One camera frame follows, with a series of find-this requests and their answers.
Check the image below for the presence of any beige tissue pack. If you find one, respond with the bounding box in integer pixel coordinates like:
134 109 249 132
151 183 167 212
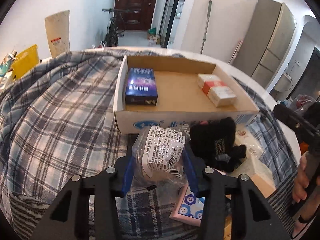
228 124 276 198

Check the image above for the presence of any clear bagged white item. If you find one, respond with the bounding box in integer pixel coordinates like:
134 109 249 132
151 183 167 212
132 124 190 190

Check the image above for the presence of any person's right hand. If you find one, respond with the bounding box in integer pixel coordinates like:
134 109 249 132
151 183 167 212
291 152 319 239

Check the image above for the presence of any brown cardboard piece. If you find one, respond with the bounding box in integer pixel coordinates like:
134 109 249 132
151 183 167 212
223 216 232 240

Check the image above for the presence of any striped grey cloth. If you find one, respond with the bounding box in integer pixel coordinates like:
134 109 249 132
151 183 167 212
9 192 50 239

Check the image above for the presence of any pink blue tissue pack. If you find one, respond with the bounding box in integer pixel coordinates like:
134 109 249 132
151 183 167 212
169 185 205 227

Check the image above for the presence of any black fuzzy pouch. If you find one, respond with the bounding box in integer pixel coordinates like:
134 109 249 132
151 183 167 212
190 117 247 173

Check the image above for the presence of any red white cigarette pack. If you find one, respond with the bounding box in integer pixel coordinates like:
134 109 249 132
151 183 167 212
197 74 237 107

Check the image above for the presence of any beige refrigerator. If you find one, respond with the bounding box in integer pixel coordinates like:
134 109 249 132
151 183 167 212
233 0 296 88

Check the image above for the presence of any blue plaid shirt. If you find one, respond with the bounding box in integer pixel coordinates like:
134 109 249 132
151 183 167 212
1 49 297 239

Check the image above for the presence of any pink broom stick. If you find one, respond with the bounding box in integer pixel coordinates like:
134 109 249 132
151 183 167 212
228 40 243 64

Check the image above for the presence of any blue purple cigarette pack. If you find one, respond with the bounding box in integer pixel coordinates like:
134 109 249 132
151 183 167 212
125 68 158 106

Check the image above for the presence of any shallow cardboard box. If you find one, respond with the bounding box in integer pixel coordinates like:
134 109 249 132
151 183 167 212
113 55 259 134

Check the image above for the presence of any toothpaste tube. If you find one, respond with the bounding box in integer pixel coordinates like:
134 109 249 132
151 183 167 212
0 50 17 78

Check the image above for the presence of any yellow plastic cup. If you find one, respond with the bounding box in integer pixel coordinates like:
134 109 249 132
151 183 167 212
11 44 40 79

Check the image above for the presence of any green dustpan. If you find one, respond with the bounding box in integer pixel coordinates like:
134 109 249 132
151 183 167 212
147 27 157 36

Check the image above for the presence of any black framed glass door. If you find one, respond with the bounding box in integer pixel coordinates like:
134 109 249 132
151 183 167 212
159 0 184 48

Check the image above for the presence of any white patterned tumbler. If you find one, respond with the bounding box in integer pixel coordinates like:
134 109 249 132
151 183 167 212
44 10 70 58

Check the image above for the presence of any black bicycle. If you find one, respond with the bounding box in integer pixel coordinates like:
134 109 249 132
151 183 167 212
102 8 133 47

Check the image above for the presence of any dark red entrance door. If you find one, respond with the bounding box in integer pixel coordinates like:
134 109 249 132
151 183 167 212
114 0 156 31

